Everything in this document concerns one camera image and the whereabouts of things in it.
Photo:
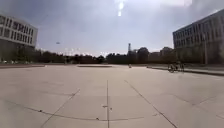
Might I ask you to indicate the pale concrete slab plaza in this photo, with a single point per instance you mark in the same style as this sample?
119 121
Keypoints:
90 93

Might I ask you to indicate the large pale office building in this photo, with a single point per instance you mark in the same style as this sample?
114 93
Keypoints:
16 33

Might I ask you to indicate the distant tower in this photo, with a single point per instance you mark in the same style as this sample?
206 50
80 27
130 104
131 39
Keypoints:
129 47

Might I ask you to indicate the grey multi-storey building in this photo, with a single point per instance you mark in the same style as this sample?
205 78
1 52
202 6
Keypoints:
200 38

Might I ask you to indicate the low concrete ledge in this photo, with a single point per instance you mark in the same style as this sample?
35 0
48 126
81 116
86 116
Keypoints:
196 70

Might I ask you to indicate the row of dark trees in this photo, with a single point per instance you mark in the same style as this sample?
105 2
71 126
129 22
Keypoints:
100 59

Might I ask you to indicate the low raised planter bed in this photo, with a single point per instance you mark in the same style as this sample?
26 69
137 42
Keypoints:
94 66

